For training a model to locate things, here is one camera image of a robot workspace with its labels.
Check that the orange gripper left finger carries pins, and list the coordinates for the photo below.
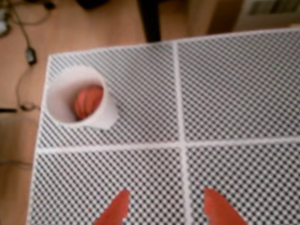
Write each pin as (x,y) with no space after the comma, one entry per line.
(117,211)

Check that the white slatted fixture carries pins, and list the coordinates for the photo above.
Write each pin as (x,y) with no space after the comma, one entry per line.
(269,9)

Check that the black furniture leg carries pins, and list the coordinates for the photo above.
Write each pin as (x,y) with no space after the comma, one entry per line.
(151,21)

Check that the small orange basketball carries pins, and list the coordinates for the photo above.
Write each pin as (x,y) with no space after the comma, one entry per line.
(87,103)

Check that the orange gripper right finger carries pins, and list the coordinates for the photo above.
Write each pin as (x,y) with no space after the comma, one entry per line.
(218,211)

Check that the black white checkerboard sheet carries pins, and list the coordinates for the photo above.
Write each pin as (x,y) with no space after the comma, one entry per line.
(234,89)
(105,168)
(246,168)
(145,93)

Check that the white paper cup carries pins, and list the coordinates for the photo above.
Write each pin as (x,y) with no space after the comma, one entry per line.
(58,100)

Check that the brown wooden panel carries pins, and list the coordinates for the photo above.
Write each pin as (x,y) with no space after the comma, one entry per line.
(211,16)

